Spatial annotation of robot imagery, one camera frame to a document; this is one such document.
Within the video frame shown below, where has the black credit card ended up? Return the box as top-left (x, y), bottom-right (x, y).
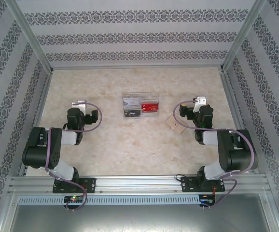
top-left (124, 109), bottom-right (141, 118)

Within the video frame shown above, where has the left small circuit board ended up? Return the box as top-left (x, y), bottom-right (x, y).
top-left (64, 195), bottom-right (84, 204)

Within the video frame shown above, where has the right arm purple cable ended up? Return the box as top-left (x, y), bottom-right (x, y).
top-left (173, 101), bottom-right (255, 208)

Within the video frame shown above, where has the aluminium frame post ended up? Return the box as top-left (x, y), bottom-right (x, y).
top-left (5, 0), bottom-right (54, 73)
top-left (219, 0), bottom-right (267, 72)

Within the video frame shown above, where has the small circuit board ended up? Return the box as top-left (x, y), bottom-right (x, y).
top-left (200, 195), bottom-right (215, 205)
top-left (64, 195), bottom-right (84, 204)

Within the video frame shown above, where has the aluminium side rail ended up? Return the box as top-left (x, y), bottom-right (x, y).
top-left (18, 72), bottom-right (53, 177)
top-left (220, 71), bottom-right (260, 174)

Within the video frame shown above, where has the slotted grey cable duct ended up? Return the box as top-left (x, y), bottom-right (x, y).
top-left (17, 195), bottom-right (200, 205)

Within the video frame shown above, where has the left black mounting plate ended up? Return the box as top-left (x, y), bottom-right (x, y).
top-left (52, 177), bottom-right (97, 194)

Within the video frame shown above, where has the beige leather card holder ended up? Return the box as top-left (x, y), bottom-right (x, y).
top-left (165, 115), bottom-right (187, 134)

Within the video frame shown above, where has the right small circuit board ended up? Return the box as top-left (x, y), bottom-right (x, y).
top-left (200, 195), bottom-right (215, 205)

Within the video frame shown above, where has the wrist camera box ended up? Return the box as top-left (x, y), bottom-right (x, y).
top-left (71, 100), bottom-right (94, 115)
top-left (192, 96), bottom-right (208, 113)

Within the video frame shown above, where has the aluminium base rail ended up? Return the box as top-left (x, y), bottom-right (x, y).
top-left (8, 175), bottom-right (272, 194)

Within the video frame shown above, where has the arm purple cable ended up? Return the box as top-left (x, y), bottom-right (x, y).
top-left (173, 101), bottom-right (255, 208)
top-left (44, 102), bottom-right (103, 211)

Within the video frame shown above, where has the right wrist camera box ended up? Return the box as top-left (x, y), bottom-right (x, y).
top-left (192, 96), bottom-right (208, 113)

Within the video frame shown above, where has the grey metal panel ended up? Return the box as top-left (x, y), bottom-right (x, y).
top-left (9, 204), bottom-right (278, 232)

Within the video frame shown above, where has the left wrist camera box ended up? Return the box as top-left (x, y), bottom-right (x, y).
top-left (71, 100), bottom-right (94, 115)

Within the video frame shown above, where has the black mounting plate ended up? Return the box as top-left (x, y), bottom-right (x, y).
top-left (181, 176), bottom-right (226, 193)
top-left (52, 177), bottom-right (97, 194)

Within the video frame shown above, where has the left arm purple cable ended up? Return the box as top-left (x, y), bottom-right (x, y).
top-left (44, 102), bottom-right (103, 211)

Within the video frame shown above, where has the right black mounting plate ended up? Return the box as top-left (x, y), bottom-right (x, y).
top-left (181, 176), bottom-right (226, 193)

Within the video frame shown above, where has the red VIP card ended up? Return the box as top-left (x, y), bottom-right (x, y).
top-left (141, 103), bottom-right (159, 113)

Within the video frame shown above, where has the clear acrylic card stand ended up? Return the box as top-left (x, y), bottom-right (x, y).
top-left (121, 92), bottom-right (160, 119)

